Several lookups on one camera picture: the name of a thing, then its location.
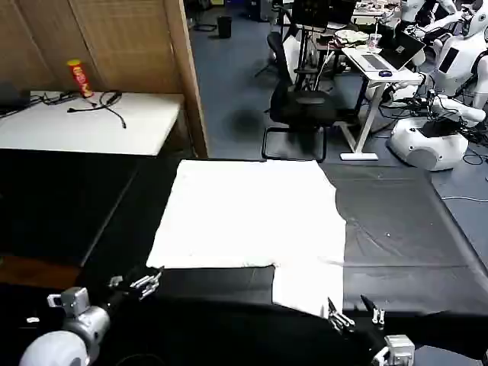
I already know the black office chair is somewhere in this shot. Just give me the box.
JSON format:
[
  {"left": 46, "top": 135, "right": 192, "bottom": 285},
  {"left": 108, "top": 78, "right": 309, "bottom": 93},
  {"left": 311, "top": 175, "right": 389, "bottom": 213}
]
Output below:
[{"left": 262, "top": 31, "right": 358, "bottom": 163}]

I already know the white printed T-shirt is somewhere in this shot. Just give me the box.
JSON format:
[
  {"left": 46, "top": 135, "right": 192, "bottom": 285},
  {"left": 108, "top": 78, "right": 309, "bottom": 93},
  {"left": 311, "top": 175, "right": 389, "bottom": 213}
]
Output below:
[{"left": 146, "top": 159, "right": 348, "bottom": 319}]

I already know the white side table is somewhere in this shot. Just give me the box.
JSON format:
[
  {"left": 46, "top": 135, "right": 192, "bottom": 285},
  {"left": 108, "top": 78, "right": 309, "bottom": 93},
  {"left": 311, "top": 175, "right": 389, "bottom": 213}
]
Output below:
[{"left": 0, "top": 90, "right": 186, "bottom": 156}]

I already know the black looped cable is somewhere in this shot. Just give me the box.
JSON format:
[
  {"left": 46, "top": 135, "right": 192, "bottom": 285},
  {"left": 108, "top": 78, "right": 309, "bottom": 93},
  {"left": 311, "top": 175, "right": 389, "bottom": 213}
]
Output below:
[{"left": 67, "top": 89, "right": 127, "bottom": 130}]

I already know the white standing desk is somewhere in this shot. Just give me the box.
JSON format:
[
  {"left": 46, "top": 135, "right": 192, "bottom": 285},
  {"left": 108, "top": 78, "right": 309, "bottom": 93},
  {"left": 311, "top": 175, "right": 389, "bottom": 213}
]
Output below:
[{"left": 339, "top": 47, "right": 426, "bottom": 162}]

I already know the white humanoid robot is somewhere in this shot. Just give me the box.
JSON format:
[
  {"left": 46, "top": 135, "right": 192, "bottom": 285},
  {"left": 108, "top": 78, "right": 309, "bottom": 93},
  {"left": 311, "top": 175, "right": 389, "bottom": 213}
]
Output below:
[{"left": 385, "top": 0, "right": 488, "bottom": 172}]

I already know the silver open laptop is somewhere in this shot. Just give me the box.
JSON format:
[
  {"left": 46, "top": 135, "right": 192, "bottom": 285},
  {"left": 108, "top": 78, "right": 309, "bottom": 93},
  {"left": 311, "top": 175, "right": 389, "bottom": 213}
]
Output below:
[{"left": 360, "top": 30, "right": 426, "bottom": 72}]

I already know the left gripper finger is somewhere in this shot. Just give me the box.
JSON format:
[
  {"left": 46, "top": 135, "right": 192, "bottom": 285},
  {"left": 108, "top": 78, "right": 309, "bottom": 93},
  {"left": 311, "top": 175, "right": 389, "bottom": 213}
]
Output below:
[
  {"left": 129, "top": 265, "right": 165, "bottom": 302},
  {"left": 108, "top": 268, "right": 144, "bottom": 287}
]

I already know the black monitor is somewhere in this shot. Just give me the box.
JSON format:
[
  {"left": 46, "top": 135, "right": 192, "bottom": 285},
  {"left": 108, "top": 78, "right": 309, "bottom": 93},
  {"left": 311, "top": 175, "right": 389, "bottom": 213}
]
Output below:
[{"left": 291, "top": 0, "right": 331, "bottom": 30}]

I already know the dark laptop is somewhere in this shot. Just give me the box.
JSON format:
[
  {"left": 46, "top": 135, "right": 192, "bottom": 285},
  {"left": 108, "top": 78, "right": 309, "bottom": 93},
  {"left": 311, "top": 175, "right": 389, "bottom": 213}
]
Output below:
[{"left": 0, "top": 82, "right": 32, "bottom": 116}]

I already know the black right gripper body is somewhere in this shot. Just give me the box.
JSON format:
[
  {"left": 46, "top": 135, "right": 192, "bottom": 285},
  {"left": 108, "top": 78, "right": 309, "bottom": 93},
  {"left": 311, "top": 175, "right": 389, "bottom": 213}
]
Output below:
[{"left": 337, "top": 323, "right": 390, "bottom": 355}]

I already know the plastic cup with straw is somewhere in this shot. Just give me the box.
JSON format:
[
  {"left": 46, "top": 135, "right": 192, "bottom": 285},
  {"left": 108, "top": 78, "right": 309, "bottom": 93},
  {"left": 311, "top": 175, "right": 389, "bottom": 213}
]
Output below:
[{"left": 367, "top": 18, "right": 383, "bottom": 53}]

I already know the black trash bin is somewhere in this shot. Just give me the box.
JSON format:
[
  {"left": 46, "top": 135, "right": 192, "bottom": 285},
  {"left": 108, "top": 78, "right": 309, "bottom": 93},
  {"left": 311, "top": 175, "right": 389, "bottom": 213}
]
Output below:
[{"left": 217, "top": 15, "right": 233, "bottom": 40}]

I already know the red chips can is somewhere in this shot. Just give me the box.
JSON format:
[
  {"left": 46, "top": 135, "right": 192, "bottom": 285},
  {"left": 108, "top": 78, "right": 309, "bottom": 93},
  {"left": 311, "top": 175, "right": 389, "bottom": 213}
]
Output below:
[{"left": 66, "top": 59, "right": 95, "bottom": 99}]

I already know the crumpled pale cloth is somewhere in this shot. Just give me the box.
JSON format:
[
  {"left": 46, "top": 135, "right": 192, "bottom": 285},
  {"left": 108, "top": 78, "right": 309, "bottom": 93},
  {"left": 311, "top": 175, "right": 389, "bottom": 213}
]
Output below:
[{"left": 334, "top": 27, "right": 371, "bottom": 49}]

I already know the wooden partition panel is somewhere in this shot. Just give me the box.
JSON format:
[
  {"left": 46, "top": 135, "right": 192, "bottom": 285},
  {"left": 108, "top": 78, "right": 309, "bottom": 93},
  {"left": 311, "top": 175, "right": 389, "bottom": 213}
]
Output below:
[{"left": 0, "top": 0, "right": 209, "bottom": 159}]

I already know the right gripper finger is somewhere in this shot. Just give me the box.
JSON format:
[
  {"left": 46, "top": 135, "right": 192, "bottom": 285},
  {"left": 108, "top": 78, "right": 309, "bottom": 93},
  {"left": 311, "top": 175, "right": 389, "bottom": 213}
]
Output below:
[
  {"left": 326, "top": 297, "right": 356, "bottom": 333},
  {"left": 360, "top": 294, "right": 386, "bottom": 326}
]

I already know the black table cloth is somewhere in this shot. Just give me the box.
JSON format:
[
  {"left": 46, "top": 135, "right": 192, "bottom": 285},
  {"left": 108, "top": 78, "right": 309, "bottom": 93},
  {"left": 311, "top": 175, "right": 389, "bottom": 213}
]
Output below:
[{"left": 0, "top": 148, "right": 488, "bottom": 366}]

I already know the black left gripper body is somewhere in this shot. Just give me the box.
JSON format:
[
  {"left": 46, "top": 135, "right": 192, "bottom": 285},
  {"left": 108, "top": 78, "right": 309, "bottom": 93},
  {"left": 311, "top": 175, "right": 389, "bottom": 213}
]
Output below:
[{"left": 99, "top": 283, "right": 144, "bottom": 321}]

